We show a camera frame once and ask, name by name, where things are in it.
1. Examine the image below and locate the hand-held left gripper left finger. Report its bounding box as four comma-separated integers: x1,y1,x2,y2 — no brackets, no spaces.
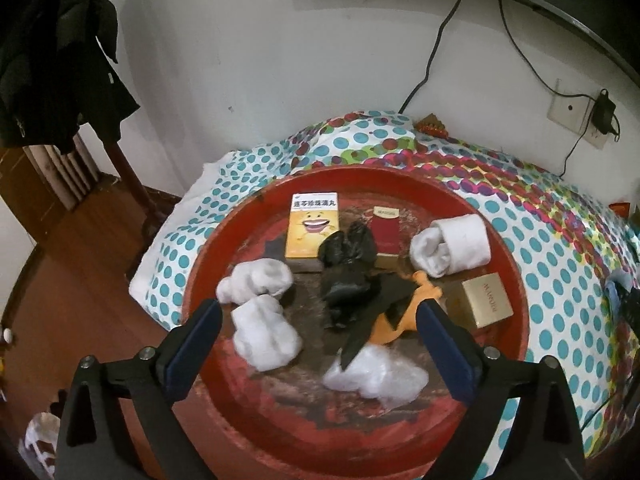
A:
52,297,224,480

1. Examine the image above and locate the red round tray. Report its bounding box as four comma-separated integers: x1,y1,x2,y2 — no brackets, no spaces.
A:
181,166,530,471

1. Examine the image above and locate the white floor bag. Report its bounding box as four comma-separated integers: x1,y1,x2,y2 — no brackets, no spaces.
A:
20,410,63,480

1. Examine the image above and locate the red and gold box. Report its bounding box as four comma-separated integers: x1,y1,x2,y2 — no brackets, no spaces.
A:
372,206,401,269

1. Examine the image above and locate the blue cloth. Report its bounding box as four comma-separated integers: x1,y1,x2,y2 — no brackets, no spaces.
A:
607,269,635,293

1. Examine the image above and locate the black power adapter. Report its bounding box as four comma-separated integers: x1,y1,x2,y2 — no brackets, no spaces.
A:
592,89,618,133

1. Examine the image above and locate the wooden coat stand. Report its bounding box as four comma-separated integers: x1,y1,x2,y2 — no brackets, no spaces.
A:
102,130,168,243

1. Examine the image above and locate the yellow medicine box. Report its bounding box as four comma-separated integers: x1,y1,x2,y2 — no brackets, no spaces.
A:
285,192,341,261

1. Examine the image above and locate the red gold ornament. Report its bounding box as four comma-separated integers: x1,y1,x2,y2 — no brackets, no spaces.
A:
417,115,449,137

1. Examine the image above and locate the white wall socket plate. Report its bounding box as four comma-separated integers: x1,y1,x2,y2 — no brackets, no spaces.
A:
546,95,613,150

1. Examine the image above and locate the black adapter cable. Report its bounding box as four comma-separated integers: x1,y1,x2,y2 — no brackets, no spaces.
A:
557,130,593,178

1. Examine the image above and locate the black jacket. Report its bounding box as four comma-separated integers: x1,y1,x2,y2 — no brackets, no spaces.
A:
0,0,141,156

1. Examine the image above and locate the orange rubber toy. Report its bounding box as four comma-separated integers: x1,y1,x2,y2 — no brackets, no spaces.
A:
372,270,443,346

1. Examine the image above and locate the black television cable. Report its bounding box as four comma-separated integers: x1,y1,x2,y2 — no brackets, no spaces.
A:
497,0,601,106

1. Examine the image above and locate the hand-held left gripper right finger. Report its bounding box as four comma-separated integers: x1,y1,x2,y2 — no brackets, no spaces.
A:
416,299,586,480

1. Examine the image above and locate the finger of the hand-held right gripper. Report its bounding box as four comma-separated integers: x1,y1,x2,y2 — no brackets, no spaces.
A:
606,282,640,335

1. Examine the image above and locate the polka dot tablecloth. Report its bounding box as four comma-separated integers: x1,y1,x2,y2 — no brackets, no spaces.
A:
129,109,640,461

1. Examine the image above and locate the black hanging cable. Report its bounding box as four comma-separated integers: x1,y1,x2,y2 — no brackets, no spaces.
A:
399,0,468,113

